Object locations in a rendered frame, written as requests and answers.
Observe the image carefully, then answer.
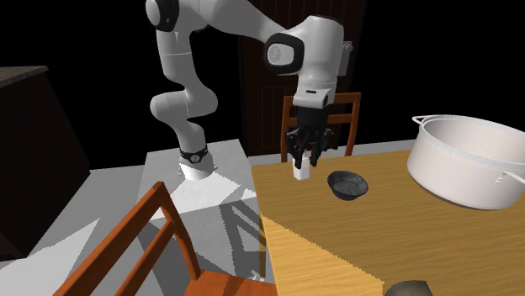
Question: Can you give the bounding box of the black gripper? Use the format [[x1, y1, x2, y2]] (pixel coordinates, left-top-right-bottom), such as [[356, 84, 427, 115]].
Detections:
[[285, 106, 334, 170]]

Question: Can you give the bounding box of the small white container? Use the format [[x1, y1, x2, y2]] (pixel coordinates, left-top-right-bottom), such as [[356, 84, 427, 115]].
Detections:
[[292, 151, 312, 181]]

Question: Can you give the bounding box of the wooden chair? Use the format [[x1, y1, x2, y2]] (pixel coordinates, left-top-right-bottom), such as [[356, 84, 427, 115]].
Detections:
[[52, 180, 281, 296], [279, 91, 363, 164]]

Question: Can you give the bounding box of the black bowl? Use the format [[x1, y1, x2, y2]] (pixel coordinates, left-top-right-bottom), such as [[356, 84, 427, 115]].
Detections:
[[326, 170, 369, 203]]

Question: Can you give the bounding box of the dark wooden door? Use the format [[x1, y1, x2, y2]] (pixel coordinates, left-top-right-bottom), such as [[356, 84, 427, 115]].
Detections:
[[237, 0, 368, 157]]

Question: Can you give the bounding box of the grey robot stand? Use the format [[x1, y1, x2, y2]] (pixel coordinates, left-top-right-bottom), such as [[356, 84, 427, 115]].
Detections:
[[136, 139, 277, 285]]

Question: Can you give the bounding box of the wooden table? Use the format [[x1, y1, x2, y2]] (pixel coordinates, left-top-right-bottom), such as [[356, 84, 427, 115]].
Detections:
[[250, 149, 525, 296]]

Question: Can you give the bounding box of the large white pot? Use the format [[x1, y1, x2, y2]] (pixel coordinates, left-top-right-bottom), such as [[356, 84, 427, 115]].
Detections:
[[406, 114, 525, 211]]

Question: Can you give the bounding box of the grey rounded object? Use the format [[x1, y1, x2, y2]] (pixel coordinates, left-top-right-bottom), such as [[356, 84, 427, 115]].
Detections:
[[383, 279, 434, 296]]

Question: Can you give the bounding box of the dark cabinet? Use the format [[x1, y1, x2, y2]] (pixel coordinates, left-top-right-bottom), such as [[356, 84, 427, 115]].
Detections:
[[0, 65, 92, 262]]

